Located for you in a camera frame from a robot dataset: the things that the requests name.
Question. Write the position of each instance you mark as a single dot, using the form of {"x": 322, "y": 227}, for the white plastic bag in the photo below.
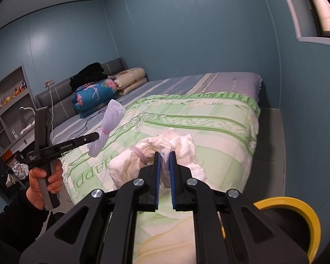
{"x": 112, "y": 115}

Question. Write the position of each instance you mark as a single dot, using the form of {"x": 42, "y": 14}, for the person's left hand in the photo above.
{"x": 33, "y": 189}

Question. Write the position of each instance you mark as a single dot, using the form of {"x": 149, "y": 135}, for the striped bed sheet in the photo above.
{"x": 195, "y": 84}

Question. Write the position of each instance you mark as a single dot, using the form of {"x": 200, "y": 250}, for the brown framed window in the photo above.
{"x": 321, "y": 11}

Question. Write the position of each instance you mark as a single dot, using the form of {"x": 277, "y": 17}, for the grey bed headboard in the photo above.
{"x": 60, "y": 99}

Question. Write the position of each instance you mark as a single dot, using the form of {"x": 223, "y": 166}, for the person's left forearm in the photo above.
{"x": 13, "y": 214}

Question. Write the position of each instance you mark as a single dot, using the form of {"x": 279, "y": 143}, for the white shelf unit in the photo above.
{"x": 11, "y": 115}

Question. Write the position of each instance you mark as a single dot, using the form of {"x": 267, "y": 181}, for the beige folded quilt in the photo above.
{"x": 132, "y": 77}

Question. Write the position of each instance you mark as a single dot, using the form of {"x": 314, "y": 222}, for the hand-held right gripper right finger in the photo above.
{"x": 172, "y": 181}

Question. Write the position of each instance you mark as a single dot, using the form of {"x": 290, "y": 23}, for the green floral blanket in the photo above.
{"x": 209, "y": 121}

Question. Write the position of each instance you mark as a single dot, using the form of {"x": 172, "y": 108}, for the crumpled patterned cloth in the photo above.
{"x": 19, "y": 170}

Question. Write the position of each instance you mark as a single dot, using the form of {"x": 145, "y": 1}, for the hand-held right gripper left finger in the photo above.
{"x": 157, "y": 181}

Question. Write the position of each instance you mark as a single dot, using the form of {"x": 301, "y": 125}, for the yellow rimmed trash bin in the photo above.
{"x": 305, "y": 211}

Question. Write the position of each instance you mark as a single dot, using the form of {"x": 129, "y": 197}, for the orange fruit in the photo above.
{"x": 7, "y": 99}

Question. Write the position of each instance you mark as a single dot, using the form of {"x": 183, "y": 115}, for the blue floral folded quilt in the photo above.
{"x": 93, "y": 96}

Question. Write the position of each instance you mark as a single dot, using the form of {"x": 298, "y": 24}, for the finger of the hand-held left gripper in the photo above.
{"x": 90, "y": 137}

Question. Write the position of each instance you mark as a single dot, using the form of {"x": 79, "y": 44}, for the white diaper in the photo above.
{"x": 126, "y": 167}

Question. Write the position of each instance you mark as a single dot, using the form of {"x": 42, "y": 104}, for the white desk lamp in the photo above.
{"x": 24, "y": 109}

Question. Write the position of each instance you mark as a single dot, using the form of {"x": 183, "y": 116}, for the black folded clothes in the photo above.
{"x": 88, "y": 74}

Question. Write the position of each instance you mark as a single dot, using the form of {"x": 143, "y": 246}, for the wall socket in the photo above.
{"x": 50, "y": 82}

